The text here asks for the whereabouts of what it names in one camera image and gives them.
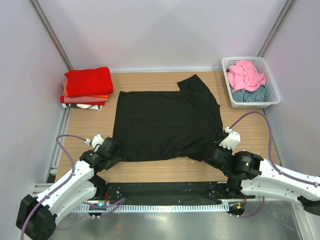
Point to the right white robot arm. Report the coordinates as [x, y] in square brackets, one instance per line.
[249, 174]

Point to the folded shirt stack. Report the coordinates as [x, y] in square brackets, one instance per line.
[81, 102]

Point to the white plastic basket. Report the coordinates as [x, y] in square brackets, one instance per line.
[263, 68]

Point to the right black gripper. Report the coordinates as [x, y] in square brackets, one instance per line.
[220, 148]

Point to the pink t-shirt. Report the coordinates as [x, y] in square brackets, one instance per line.
[245, 76]

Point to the slotted cable duct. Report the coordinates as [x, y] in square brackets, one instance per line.
[224, 207]

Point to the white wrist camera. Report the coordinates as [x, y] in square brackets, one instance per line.
[95, 142]
[231, 140]

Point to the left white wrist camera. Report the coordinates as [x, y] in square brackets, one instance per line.
[95, 142]

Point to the black t-shirt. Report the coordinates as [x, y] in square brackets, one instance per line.
[163, 125]

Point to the blue-grey t-shirt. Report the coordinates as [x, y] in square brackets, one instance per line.
[244, 96]

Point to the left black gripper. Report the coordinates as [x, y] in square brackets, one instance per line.
[115, 156]

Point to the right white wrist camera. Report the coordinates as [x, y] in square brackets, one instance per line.
[231, 140]

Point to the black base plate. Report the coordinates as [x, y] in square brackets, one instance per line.
[166, 193]

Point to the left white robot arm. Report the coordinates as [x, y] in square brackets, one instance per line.
[38, 216]

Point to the red folded t-shirt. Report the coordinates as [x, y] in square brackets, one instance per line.
[89, 82]

